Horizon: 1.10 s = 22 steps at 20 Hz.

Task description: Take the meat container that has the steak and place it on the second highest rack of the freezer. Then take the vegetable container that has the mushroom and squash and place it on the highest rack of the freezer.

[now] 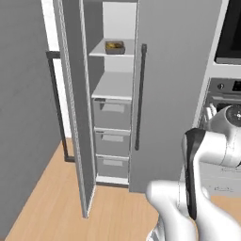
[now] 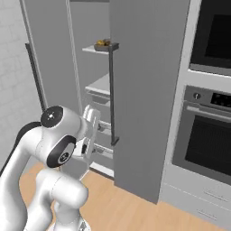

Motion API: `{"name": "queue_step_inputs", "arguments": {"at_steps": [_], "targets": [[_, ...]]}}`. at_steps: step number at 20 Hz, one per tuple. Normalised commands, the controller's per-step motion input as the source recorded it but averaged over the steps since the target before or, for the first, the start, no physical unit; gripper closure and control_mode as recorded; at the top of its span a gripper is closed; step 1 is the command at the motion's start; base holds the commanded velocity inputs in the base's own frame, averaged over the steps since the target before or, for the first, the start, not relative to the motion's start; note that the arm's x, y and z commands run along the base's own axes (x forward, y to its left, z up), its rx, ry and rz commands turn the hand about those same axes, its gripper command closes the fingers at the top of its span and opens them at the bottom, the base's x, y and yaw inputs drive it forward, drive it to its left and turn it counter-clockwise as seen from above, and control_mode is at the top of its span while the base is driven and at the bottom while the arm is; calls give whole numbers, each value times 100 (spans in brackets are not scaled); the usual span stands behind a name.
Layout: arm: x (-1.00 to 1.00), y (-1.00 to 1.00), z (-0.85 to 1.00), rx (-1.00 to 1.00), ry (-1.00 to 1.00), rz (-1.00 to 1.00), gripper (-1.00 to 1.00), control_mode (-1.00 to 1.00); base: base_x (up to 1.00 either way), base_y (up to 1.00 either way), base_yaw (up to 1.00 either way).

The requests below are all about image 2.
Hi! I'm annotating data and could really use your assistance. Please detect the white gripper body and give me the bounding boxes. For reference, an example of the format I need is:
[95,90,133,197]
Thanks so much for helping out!
[82,104,102,162]

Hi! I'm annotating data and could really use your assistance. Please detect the thin white fridge rack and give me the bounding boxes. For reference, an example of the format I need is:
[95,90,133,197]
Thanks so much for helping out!
[81,44,110,56]

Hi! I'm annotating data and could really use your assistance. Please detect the dark container with yellow food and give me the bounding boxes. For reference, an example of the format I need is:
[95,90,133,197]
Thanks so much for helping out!
[93,38,113,52]

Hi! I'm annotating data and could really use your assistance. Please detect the grey fridge drawer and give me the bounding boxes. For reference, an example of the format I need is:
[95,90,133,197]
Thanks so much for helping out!
[92,143,115,160]
[97,119,114,134]

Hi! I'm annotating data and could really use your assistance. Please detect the thick white fridge shelf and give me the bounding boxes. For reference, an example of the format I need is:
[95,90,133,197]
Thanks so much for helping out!
[84,73,111,97]

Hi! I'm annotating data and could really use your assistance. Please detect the grey wide fridge door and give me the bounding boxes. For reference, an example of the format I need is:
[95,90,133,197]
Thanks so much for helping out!
[108,0,191,205]

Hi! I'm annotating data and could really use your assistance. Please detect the grey narrow fridge door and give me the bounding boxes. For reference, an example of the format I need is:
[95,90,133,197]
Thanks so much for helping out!
[19,0,81,121]

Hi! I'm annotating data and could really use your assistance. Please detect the grey fridge cabinet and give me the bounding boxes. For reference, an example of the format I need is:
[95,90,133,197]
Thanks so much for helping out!
[65,0,116,179]

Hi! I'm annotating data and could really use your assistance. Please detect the steel built-in oven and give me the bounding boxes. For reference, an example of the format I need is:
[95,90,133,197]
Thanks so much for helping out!
[171,85,231,187]

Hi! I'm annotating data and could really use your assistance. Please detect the white drawer front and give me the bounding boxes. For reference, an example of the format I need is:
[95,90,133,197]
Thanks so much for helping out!
[158,183,231,231]
[162,164,231,208]

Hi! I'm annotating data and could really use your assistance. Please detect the black built-in microwave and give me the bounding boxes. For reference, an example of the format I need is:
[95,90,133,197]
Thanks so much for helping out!
[189,0,231,77]

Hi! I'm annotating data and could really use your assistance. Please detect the dark handle of wide door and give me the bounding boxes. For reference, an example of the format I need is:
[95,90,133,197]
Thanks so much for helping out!
[107,42,120,146]

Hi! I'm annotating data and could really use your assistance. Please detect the dark handle of narrow door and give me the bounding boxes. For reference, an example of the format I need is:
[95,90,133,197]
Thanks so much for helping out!
[24,42,49,113]

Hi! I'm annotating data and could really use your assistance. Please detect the steel oven door handle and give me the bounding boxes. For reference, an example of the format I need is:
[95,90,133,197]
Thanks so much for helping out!
[186,105,231,124]

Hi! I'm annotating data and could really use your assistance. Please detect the grey drawer handle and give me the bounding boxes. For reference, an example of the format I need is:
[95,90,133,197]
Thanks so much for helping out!
[196,208,218,221]
[202,187,231,200]

